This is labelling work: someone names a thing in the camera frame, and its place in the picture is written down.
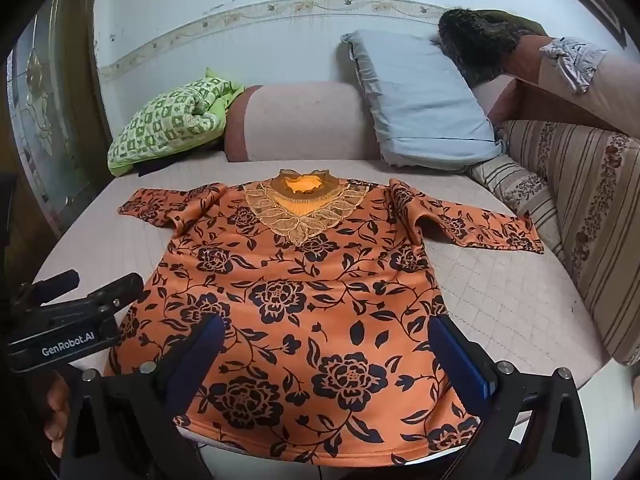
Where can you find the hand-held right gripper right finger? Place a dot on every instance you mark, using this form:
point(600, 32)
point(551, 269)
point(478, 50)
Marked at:
point(457, 357)

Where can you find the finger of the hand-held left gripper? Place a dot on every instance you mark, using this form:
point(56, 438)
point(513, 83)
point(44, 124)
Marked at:
point(117, 287)
point(50, 282)

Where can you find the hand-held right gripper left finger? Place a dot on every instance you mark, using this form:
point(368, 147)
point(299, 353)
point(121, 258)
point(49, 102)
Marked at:
point(207, 342)

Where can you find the orange floral blouse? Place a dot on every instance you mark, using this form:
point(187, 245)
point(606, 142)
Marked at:
point(300, 310)

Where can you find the person's left hand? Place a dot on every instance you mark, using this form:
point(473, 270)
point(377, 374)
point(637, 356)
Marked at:
point(56, 410)

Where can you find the pale quilted bed mattress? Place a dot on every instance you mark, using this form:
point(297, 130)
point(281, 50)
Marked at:
point(500, 290)

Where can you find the wooden door with glass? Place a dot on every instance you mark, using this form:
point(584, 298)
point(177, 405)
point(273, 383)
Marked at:
point(45, 125)

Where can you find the striped floral blanket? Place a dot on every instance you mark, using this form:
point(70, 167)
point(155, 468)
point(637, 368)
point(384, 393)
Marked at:
point(590, 200)

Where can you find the light blue pillow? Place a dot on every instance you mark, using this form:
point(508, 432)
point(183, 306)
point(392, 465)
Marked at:
point(420, 100)

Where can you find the pink brown blanket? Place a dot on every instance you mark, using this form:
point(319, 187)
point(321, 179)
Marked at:
point(615, 95)

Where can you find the white grey crumpled cloth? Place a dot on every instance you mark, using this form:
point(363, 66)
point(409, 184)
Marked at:
point(572, 62)

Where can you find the dark furry garment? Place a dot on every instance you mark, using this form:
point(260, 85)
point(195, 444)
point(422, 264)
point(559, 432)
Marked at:
point(480, 40)

